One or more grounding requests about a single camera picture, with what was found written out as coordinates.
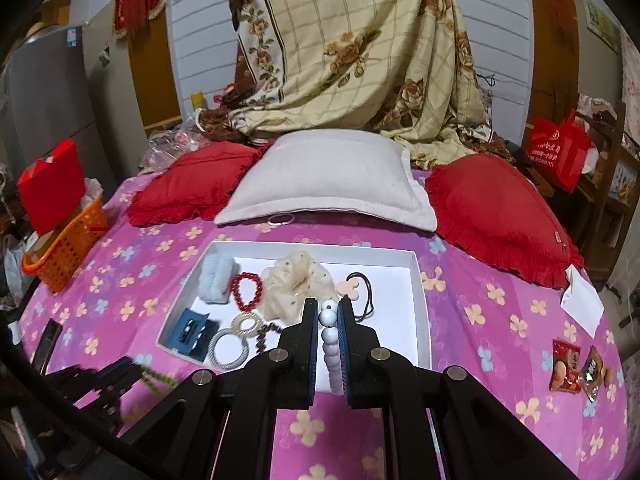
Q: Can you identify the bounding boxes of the white paper sheet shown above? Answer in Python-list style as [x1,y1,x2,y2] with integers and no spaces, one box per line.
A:
[560,263,605,339]

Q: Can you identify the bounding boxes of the brown snack packet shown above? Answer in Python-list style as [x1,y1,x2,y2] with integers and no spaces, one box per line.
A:
[577,345,617,402]

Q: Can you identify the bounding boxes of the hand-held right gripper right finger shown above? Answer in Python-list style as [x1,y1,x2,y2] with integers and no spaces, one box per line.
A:
[336,296,566,480]

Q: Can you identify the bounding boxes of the white bead bracelet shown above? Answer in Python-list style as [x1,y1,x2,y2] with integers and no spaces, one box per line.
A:
[319,299,346,396]

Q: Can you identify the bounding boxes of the black smartphone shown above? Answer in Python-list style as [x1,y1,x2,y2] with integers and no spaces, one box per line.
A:
[30,319,63,376]

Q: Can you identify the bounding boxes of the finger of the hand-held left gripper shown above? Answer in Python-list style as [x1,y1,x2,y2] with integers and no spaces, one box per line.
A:
[50,356,146,392]
[90,382,133,436]

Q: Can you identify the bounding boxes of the red bead bracelet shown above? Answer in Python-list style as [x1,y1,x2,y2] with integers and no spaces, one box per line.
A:
[231,271,263,312]

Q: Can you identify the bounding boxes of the pink flower hair tie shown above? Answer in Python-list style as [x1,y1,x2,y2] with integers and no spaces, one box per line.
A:
[336,271,377,322]

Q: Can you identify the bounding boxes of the grey refrigerator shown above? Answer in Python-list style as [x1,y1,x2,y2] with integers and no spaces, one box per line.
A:
[0,22,118,201]

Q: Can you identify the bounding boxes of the blue hair clip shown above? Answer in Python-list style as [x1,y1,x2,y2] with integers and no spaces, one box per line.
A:
[170,307,221,363]

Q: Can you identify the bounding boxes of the wooden shelf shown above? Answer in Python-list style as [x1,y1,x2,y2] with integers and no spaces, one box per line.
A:
[575,92,640,271]

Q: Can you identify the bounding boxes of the plastic bag in basket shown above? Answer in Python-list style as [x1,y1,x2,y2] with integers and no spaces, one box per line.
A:
[82,177,104,206]

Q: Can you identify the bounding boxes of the pink floral bedsheet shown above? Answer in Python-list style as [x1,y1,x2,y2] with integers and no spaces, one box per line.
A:
[15,167,631,480]

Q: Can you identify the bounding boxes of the orange plastic basket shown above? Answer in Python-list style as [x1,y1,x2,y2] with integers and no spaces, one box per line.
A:
[21,195,110,293]

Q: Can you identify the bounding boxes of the cream mesh scrunchie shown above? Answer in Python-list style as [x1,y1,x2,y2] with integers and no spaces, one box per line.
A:
[260,250,338,321]

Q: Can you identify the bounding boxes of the red shopping bag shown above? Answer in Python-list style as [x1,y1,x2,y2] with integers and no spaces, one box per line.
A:
[527,109,593,193]

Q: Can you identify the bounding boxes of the red cardboard box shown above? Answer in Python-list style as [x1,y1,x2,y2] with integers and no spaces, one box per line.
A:
[16,139,87,235]

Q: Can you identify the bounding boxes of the red snack packet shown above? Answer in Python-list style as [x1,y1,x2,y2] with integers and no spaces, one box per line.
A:
[549,338,583,392]

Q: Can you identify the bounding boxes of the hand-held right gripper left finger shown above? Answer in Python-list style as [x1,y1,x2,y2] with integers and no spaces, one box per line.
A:
[117,297,321,480]

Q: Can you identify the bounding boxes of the white pillow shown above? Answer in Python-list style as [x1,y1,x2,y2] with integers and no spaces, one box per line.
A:
[214,131,438,233]

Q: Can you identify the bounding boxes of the framed wall picture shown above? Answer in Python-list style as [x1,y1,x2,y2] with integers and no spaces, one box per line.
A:
[582,0,621,53]

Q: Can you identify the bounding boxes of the red ruffled pillow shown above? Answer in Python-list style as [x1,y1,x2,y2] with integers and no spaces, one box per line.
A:
[127,141,273,227]
[424,154,585,288]

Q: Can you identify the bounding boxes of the white woven ring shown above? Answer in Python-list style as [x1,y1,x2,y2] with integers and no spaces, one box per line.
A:
[207,327,249,371]

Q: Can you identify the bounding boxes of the green bead bracelet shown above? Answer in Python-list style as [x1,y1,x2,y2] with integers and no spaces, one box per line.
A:
[131,365,178,397]

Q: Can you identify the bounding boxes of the white shallow box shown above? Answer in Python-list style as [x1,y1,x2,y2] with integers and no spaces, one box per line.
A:
[156,240,432,372]

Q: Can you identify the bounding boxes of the brown bead string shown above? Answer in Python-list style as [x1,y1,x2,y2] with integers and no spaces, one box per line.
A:
[254,322,283,356]

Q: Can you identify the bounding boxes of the cream floral quilt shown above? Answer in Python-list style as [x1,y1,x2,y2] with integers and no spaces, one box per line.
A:
[197,0,516,171]

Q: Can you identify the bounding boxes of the cream woven ring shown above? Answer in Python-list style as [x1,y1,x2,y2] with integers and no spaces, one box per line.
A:
[231,311,266,341]

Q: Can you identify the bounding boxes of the clear plastic bags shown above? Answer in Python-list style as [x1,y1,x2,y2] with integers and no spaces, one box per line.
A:
[140,127,211,168]

